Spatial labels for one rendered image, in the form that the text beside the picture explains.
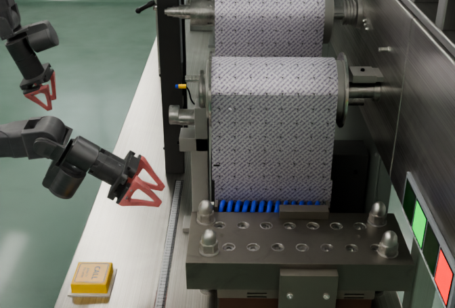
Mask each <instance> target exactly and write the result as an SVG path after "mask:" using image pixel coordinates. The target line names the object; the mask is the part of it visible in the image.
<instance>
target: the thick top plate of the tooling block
mask: <svg viewBox="0 0 455 308"><path fill-rule="evenodd" d="M196 218H197V212H192V213H191V219H190V230H189V236H188V247H187V254H186V289H195V290H279V279H280V269H337V271H338V275H339V279H338V286H337V290H341V291H410V290H411V286H412V278H413V274H414V267H415V264H414V261H413V259H412V256H411V254H410V251H409V249H408V246H407V244H406V241H405V239H404V236H403V234H402V231H401V229H400V227H399V224H398V222H397V219H396V217H395V214H394V213H387V218H386V220H387V224H386V226H384V227H374V226H372V225H370V224H369V223H368V218H369V213H329V216H328V219H280V218H279V213H250V212H215V222H214V224H212V225H207V226H204V225H199V224H198V223H197V222H196ZM206 229H212V230H213V231H214V232H215V233H216V236H217V240H218V242H219V253H218V254H217V255H215V256H214V257H204V256H202V255H201V254H200V253H199V248H200V241H201V240H202V239H201V238H202V233H203V231H204V230H206ZM389 230H391V231H394V232H395V233H396V235H397V242H398V244H399V245H398V256H397V257H396V258H393V259H387V258H384V257H382V256H380V255H379V254H378V252H377V250H378V247H379V243H380V241H381V240H382V237H383V234H384V233H385V232H386V231H389Z"/></svg>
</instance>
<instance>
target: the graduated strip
mask: <svg viewBox="0 0 455 308"><path fill-rule="evenodd" d="M183 182H184V180H175V186H174V190H173V198H172V203H171V210H170V214H169V222H168V226H167V234H166V238H165V245H164V250H163V254H162V262H161V266H160V273H159V278H158V286H157V290H156V297H155V302H154V308H165V306H166V301H167V293H168V287H169V278H170V274H171V265H172V260H173V251H174V246H175V237H176V232H177V223H178V219H179V210H180V204H181V196H182V191H183Z"/></svg>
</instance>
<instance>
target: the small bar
mask: <svg viewBox="0 0 455 308"><path fill-rule="evenodd" d="M328 216H329V210H328V205H285V204H280V205H279V218H280V219H328Z"/></svg>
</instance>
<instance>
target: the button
mask: <svg viewBox="0 0 455 308"><path fill-rule="evenodd" d="M112 274H113V264H112V263H111V262H79V263H78V265H77V268H76V271H75V273H74V276H73V279H72V282H71V284H70V286H71V291H72V293H107V292H108V289H109V285H110V281H111V278H112Z"/></svg>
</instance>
